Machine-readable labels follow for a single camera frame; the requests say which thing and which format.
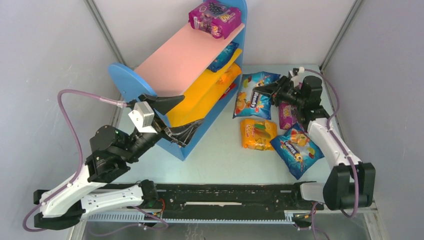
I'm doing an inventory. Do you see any blue Blendy candy bag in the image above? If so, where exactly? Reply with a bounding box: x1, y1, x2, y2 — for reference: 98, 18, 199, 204
232, 71, 281, 120

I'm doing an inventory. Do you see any blue Slendy candy bag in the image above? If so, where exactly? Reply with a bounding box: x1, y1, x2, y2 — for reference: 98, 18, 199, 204
270, 123, 324, 180

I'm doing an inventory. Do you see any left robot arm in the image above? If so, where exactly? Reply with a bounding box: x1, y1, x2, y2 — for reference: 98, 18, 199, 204
31, 94, 203, 232

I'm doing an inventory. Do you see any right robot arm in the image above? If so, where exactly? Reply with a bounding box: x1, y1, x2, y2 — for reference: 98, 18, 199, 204
253, 75, 376, 212

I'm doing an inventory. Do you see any purple candy bag near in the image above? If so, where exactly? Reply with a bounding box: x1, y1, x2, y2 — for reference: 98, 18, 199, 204
278, 102, 298, 130

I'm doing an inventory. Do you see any red candy bag in shelf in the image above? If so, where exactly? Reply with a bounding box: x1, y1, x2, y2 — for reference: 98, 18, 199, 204
219, 82, 237, 100

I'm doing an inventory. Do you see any orange candy bag in shelf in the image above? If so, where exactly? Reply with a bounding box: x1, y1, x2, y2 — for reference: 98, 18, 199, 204
216, 63, 242, 85

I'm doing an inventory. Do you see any orange candy bag on table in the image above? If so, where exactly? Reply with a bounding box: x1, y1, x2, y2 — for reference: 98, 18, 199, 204
240, 118, 278, 151

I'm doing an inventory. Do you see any blue wooden shelf unit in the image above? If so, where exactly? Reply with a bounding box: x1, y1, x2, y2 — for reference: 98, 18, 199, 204
108, 0, 248, 161

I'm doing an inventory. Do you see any blue candy bag in shelf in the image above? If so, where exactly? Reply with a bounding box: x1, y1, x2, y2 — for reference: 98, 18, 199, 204
207, 41, 239, 73

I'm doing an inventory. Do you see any purple candy bag on shelf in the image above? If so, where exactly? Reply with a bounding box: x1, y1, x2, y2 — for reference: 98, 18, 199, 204
188, 0, 242, 39

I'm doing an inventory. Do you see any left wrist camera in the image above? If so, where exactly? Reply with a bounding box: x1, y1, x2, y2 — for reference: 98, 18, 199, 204
128, 101, 157, 134

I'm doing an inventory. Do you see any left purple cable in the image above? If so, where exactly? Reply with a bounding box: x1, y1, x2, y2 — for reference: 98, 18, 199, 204
21, 89, 128, 232

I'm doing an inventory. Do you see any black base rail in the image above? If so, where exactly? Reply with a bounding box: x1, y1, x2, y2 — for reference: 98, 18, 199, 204
139, 183, 314, 224

